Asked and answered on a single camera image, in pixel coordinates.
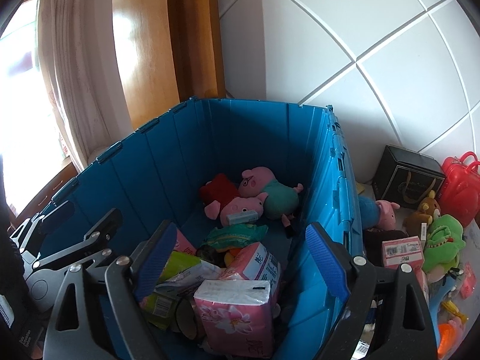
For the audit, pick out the green teal pig plush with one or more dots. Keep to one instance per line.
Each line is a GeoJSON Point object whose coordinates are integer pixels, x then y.
{"type": "Point", "coordinates": [281, 201]}

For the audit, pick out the pink pig plush in crate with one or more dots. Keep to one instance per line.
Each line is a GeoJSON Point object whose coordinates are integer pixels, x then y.
{"type": "Point", "coordinates": [241, 210]}

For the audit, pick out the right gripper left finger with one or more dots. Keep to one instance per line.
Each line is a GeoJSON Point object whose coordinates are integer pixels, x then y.
{"type": "Point", "coordinates": [103, 321]}

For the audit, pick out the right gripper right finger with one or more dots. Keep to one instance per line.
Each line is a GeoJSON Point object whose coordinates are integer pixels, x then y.
{"type": "Point", "coordinates": [403, 326]}

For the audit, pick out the blue plastic storage crate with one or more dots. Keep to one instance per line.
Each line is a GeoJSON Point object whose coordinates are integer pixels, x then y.
{"type": "Point", "coordinates": [175, 165]}

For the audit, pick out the orange plastic toy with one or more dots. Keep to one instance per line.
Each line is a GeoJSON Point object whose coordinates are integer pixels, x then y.
{"type": "Point", "coordinates": [450, 334]}

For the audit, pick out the green frog plush toy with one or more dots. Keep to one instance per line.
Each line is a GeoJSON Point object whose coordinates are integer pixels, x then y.
{"type": "Point", "coordinates": [443, 246]}

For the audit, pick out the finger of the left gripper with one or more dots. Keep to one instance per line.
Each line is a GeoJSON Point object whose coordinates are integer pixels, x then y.
{"type": "Point", "coordinates": [95, 239]}
{"type": "Point", "coordinates": [32, 232]}

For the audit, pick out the pink tissue pack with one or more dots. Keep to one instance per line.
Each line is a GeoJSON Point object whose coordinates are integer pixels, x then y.
{"type": "Point", "coordinates": [236, 316]}
{"type": "Point", "coordinates": [405, 250]}

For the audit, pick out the yellow plastic clip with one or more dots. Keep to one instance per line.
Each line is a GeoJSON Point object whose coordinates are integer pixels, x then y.
{"type": "Point", "coordinates": [453, 309]}

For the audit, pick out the white blue wipes packet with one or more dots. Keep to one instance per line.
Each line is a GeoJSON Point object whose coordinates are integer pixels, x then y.
{"type": "Point", "coordinates": [186, 282]}

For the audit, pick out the white curtain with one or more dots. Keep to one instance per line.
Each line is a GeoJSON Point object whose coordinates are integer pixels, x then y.
{"type": "Point", "coordinates": [77, 59]}

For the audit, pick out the black gift box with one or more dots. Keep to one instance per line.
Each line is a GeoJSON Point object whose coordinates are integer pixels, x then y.
{"type": "Point", "coordinates": [406, 177]}

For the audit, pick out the brown bear plush toy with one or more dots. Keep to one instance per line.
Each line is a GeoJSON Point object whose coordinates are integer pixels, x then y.
{"type": "Point", "coordinates": [427, 211]}

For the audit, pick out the blue pink pig plush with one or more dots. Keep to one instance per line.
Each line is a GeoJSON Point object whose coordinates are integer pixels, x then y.
{"type": "Point", "coordinates": [377, 214]}

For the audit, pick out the red plastic toy suitcase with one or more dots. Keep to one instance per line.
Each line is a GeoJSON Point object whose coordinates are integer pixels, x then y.
{"type": "Point", "coordinates": [459, 195]}

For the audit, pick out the small pink tissue packet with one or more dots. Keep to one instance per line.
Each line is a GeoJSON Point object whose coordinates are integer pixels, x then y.
{"type": "Point", "coordinates": [469, 282]}

